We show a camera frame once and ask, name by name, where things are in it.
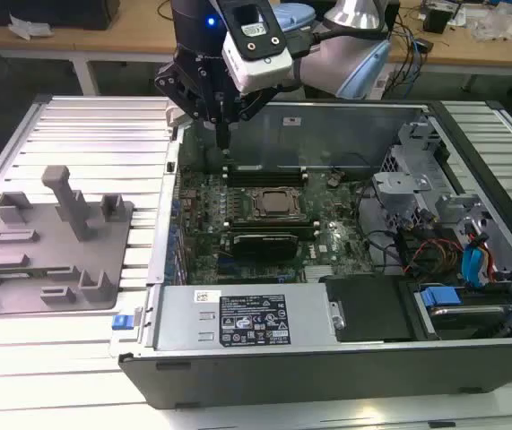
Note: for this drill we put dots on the small white case sticker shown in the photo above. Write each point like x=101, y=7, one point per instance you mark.
x=291, y=121

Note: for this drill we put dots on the CPU socket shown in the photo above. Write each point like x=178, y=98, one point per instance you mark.
x=255, y=210

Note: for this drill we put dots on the grey metal drive cage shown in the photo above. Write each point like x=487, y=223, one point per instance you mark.
x=399, y=183

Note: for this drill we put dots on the black rating label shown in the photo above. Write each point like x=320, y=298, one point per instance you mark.
x=255, y=320

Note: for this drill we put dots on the blue case latch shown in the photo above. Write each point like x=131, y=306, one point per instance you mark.
x=122, y=323

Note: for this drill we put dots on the silver case corner bracket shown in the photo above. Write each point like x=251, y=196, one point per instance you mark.
x=177, y=114

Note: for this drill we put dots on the black power adapter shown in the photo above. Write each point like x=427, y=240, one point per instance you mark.
x=425, y=45

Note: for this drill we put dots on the large black box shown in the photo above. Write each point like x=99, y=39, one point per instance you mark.
x=58, y=13

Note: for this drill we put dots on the black RAM slot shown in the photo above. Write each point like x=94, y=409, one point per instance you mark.
x=269, y=222
x=264, y=181
x=273, y=229
x=278, y=171

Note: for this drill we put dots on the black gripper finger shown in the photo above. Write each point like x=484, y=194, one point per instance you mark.
x=255, y=103
x=175, y=87

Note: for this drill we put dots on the black case lock slider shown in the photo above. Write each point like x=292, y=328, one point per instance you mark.
x=170, y=167

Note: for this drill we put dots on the silver CPU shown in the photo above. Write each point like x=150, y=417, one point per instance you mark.
x=279, y=201

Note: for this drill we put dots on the black grey PC case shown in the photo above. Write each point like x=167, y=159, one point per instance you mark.
x=282, y=380

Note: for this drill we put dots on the black graphics card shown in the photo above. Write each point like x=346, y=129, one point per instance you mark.
x=264, y=247

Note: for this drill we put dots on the hard disk in blue carrier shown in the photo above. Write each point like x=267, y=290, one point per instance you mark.
x=439, y=296

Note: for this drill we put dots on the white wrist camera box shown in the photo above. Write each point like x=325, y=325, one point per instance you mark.
x=260, y=67

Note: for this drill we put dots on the green motherboard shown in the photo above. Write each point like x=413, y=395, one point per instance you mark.
x=210, y=201

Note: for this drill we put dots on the black drive bay cover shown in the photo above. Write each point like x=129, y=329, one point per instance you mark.
x=372, y=309

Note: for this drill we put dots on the silver power supply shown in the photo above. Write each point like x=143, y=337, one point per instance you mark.
x=175, y=318

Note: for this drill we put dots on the wooden desk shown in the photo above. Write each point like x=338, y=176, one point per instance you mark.
x=125, y=40

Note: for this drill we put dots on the grey parts rack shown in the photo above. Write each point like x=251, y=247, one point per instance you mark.
x=58, y=251

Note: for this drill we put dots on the silver chipset heatsink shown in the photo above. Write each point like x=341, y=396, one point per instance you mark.
x=317, y=274

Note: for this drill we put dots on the clear plastic bag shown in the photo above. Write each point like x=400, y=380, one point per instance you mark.
x=493, y=29

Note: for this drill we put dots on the crumpled white paper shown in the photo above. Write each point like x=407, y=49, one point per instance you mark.
x=27, y=29

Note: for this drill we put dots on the white QR sticker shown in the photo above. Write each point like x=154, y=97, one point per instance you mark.
x=206, y=296

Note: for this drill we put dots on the small black box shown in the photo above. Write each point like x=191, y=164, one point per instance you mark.
x=439, y=20

